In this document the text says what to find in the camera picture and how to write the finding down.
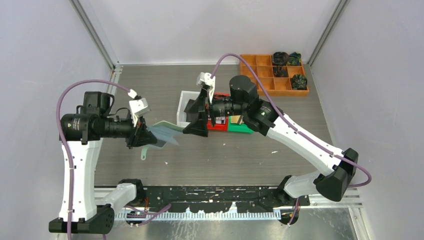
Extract silver cards stack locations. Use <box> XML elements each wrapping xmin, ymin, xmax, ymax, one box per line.
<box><xmin>215</xmin><ymin>116</ymin><xmax>228</xmax><ymax>125</ymax></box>

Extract white plastic bin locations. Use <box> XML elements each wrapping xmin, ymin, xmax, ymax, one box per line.
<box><xmin>176</xmin><ymin>90</ymin><xmax>200</xmax><ymax>128</ymax></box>

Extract dark rolled cloth top-left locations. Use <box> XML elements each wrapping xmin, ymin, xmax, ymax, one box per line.
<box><xmin>271</xmin><ymin>51</ymin><xmax>290</xmax><ymax>66</ymax></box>

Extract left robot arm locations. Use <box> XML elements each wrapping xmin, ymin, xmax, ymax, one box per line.
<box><xmin>48</xmin><ymin>91</ymin><xmax>158</xmax><ymax>234</ymax></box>

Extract wooden compartment tray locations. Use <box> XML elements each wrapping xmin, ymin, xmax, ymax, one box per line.
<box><xmin>239</xmin><ymin>54</ymin><xmax>310</xmax><ymax>97</ymax></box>

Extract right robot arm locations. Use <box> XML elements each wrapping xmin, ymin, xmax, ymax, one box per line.
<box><xmin>182</xmin><ymin>72</ymin><xmax>359</xmax><ymax>206</ymax></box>

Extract green plastic bin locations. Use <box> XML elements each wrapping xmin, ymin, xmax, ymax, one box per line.
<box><xmin>227</xmin><ymin>116</ymin><xmax>254</xmax><ymax>134</ymax></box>

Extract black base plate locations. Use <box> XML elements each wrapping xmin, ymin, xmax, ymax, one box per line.
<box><xmin>126</xmin><ymin>186</ymin><xmax>295</xmax><ymax>213</ymax></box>

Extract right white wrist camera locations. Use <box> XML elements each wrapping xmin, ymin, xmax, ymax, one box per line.
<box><xmin>196</xmin><ymin>72</ymin><xmax>216</xmax><ymax>98</ymax></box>

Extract black VIP cards stack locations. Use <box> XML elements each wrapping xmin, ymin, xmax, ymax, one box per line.
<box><xmin>184</xmin><ymin>99</ymin><xmax>199</xmax><ymax>123</ymax></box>

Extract green rolled cloth top-right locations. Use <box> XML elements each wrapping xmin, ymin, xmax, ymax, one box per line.
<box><xmin>287</xmin><ymin>52</ymin><xmax>302</xmax><ymax>66</ymax></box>

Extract red plastic bin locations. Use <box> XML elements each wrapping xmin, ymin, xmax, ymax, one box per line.
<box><xmin>207</xmin><ymin>93</ymin><xmax>230</xmax><ymax>132</ymax></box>

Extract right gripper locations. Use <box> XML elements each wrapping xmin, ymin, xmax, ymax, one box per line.
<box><xmin>182</xmin><ymin>88</ymin><xmax>246</xmax><ymax>138</ymax></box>

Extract dark rolled cloth middle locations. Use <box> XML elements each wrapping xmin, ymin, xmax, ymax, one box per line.
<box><xmin>272</xmin><ymin>65</ymin><xmax>289</xmax><ymax>78</ymax></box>

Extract green card holder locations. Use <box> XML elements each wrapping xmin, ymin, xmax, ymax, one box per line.
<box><xmin>140</xmin><ymin>120</ymin><xmax>184</xmax><ymax>161</ymax></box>

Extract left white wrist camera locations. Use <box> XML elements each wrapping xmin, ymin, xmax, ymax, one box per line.
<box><xmin>128</xmin><ymin>89</ymin><xmax>151</xmax><ymax>128</ymax></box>

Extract gold cards stack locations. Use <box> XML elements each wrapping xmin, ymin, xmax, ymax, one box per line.
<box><xmin>230</xmin><ymin>115</ymin><xmax>244</xmax><ymax>125</ymax></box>

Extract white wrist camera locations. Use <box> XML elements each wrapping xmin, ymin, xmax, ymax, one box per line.
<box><xmin>128</xmin><ymin>89</ymin><xmax>151</xmax><ymax>128</ymax></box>
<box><xmin>196</xmin><ymin>72</ymin><xmax>216</xmax><ymax>98</ymax></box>

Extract green rolled cloth bottom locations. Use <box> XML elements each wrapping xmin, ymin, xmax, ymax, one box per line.
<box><xmin>290</xmin><ymin>74</ymin><xmax>308</xmax><ymax>90</ymax></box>

